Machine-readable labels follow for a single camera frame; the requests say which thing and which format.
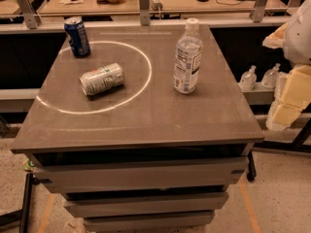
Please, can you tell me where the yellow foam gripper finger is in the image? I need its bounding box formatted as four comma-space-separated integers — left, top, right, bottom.
265, 64, 311, 131
262, 23, 288, 49

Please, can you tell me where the clear plastic water bottle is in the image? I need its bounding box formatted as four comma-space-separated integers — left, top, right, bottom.
173, 18, 203, 94

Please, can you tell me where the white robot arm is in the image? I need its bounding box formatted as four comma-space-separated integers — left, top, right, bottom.
262, 0, 311, 131

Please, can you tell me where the right sanitizer bottle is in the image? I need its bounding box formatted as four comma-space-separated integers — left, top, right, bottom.
260, 63, 281, 89

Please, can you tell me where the sanitizer bottle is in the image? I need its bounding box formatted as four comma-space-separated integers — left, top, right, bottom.
260, 63, 281, 89
239, 65, 257, 91

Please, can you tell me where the left sanitizer bottle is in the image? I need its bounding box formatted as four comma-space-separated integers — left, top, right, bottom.
239, 65, 257, 91

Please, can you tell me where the white power strip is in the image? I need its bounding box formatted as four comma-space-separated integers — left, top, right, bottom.
149, 0, 162, 11

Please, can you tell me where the grey drawer cabinet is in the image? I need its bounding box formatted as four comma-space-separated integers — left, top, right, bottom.
12, 25, 263, 232

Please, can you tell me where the silver green soda can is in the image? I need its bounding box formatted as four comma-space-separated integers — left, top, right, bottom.
79, 63, 124, 96

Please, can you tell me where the blue soda can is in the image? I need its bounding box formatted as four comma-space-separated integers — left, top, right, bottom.
64, 17, 90, 57

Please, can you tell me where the right metal bracket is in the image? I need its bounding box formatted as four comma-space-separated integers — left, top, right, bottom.
250, 0, 268, 22

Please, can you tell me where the metal bracket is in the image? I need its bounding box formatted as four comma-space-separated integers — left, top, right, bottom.
139, 0, 150, 26
250, 0, 268, 22
16, 0, 41, 29

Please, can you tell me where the black metal stand frame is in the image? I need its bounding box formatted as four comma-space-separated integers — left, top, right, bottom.
254, 106, 311, 153

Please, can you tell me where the middle metal bracket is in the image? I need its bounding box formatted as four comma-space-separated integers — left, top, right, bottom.
139, 0, 150, 26

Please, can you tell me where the left metal bracket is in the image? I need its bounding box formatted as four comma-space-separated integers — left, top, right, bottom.
16, 0, 41, 29

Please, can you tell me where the black floor frame left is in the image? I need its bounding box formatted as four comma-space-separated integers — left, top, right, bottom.
0, 173, 35, 233

